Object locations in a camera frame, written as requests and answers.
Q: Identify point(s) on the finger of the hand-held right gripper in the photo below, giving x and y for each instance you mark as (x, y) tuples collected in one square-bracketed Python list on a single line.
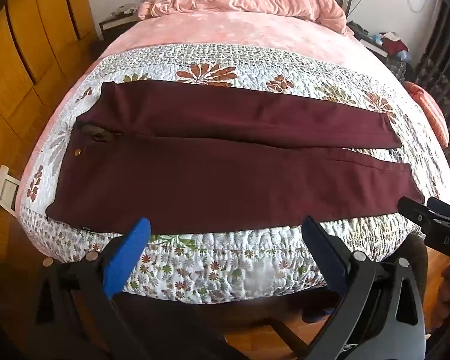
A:
[(442, 205), (416, 213)]

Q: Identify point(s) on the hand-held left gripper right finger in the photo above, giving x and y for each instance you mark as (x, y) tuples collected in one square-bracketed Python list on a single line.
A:
[(324, 247)]

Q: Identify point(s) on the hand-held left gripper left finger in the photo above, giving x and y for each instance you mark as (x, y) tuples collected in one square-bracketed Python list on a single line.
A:
[(129, 255)]

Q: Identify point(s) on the maroon pants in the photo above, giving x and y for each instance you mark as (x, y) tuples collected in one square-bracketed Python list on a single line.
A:
[(210, 165)]

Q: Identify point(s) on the floral quilted bedspread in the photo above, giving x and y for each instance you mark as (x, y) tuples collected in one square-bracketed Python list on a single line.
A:
[(217, 262)]

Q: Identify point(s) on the orange cushion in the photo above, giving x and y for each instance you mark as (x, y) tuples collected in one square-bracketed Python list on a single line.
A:
[(429, 112)]

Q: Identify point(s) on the white plastic floor object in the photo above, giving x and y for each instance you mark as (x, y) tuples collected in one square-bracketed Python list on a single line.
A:
[(5, 189)]

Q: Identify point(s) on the dark patterned curtain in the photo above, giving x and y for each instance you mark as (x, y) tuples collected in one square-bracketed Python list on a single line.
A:
[(440, 63)]

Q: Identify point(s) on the dark nightstand with clothes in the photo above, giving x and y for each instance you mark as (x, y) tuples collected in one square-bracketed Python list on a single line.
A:
[(371, 45)]

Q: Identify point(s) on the blue plastic bag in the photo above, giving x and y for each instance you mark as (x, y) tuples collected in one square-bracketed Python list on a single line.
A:
[(375, 39)]

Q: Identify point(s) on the dark cluttered nightstand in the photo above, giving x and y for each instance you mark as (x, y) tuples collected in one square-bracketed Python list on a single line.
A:
[(114, 26)]

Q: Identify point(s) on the wooden wardrobe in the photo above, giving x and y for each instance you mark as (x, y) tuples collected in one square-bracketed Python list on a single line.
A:
[(30, 45)]

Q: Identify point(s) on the pink bed sheet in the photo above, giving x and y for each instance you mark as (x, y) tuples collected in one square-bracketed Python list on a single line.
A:
[(228, 30)]

